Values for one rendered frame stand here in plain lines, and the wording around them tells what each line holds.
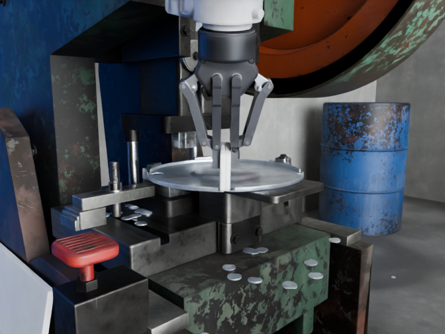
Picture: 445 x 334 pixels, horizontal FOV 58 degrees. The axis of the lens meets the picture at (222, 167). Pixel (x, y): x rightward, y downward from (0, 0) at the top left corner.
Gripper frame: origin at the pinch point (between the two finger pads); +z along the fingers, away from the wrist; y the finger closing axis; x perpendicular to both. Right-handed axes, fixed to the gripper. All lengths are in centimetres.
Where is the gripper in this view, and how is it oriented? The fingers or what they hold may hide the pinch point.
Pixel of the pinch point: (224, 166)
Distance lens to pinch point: 61.1
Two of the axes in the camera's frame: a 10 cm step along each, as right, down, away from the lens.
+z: -0.1, 8.8, 4.8
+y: 10.0, 0.0, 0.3
